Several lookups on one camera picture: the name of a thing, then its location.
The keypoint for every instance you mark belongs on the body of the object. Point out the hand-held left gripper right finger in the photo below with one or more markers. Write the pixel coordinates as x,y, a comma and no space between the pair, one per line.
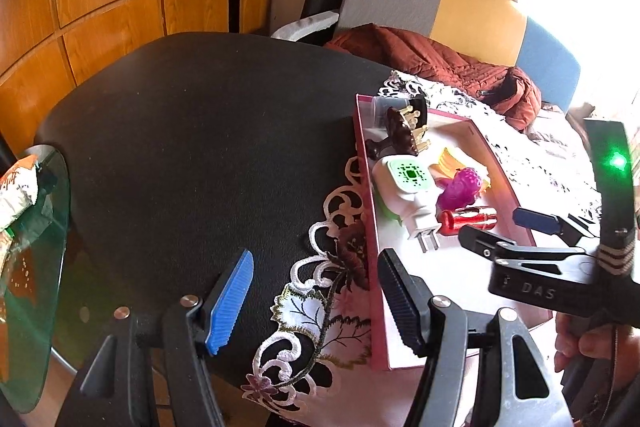
400,302

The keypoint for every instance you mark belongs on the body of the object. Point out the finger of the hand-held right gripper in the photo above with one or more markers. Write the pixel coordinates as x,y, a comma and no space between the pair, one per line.
480,242
535,219

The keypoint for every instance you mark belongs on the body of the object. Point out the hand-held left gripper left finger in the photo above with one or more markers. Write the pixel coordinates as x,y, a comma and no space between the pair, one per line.
230,307

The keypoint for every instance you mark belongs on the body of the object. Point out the red metallic tube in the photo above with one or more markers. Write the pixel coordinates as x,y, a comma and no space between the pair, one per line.
465,219

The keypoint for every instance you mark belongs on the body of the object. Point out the pink box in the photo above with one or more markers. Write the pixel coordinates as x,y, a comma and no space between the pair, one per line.
452,272

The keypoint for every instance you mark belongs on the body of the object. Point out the magenta plastic holder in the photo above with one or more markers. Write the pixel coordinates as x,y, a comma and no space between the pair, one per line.
460,187

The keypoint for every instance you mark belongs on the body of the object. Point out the white plug-in device green top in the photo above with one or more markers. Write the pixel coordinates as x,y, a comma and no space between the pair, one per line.
400,187

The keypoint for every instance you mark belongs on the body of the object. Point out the person's right hand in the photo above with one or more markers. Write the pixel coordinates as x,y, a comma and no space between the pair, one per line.
592,344

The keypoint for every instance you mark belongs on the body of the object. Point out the white floral embroidered tablecloth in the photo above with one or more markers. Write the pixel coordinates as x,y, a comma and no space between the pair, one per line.
310,317

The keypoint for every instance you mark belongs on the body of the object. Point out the yellow plastic toy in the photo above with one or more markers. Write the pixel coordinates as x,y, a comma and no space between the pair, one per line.
447,159

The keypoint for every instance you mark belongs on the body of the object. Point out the brown hair claw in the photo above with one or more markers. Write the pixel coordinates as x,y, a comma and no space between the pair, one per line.
400,132

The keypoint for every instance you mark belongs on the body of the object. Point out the black padded table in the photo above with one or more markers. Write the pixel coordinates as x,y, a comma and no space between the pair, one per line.
200,132

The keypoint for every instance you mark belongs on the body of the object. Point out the round glass table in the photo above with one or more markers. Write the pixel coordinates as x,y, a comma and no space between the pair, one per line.
35,282

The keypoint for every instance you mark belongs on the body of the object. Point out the rust brown quilted jacket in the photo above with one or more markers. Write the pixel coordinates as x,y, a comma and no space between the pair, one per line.
425,52

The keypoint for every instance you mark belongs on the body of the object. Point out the snack bag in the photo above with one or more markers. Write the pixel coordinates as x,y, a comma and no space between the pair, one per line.
17,192

